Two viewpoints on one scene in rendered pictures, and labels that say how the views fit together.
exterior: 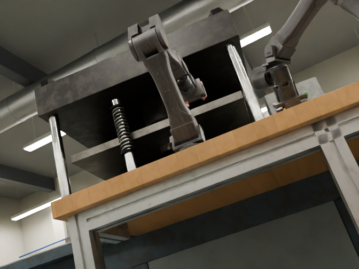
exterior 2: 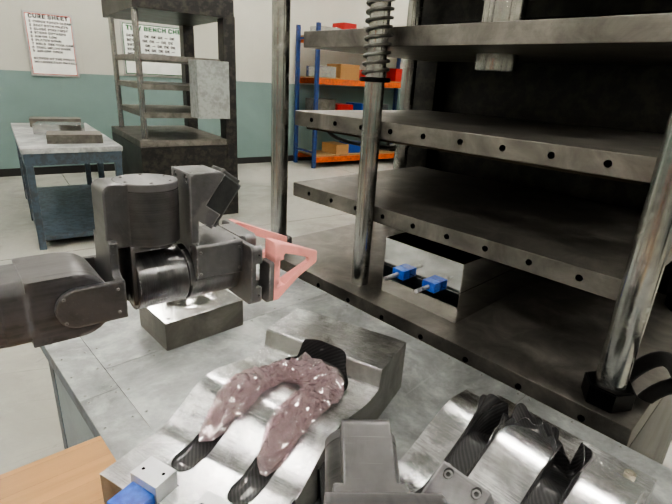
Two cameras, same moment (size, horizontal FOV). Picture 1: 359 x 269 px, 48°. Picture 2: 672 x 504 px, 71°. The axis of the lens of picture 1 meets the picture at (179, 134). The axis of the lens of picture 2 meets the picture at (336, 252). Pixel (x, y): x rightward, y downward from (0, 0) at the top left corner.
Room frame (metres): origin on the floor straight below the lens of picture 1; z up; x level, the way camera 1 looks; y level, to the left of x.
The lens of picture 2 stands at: (0.94, -0.46, 1.39)
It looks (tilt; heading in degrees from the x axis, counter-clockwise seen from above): 20 degrees down; 37
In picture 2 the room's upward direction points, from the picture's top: 3 degrees clockwise
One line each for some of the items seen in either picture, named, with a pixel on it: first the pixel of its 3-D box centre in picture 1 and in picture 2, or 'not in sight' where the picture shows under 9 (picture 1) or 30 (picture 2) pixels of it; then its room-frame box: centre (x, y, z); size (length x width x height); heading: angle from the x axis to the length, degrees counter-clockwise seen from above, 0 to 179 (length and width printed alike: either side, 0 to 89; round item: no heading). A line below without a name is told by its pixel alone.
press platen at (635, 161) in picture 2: not in sight; (493, 132); (2.47, 0.08, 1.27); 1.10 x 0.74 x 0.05; 81
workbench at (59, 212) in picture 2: not in sight; (65, 171); (2.90, 4.29, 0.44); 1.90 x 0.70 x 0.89; 73
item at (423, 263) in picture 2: not in sight; (466, 260); (2.33, 0.05, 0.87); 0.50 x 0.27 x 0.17; 171
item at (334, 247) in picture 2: not in sight; (461, 282); (2.42, 0.09, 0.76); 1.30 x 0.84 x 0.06; 81
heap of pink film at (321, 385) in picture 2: not in sight; (281, 391); (1.42, 0.00, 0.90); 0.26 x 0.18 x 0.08; 8
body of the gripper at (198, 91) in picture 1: (186, 88); (212, 265); (1.24, -0.07, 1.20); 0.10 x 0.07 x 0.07; 78
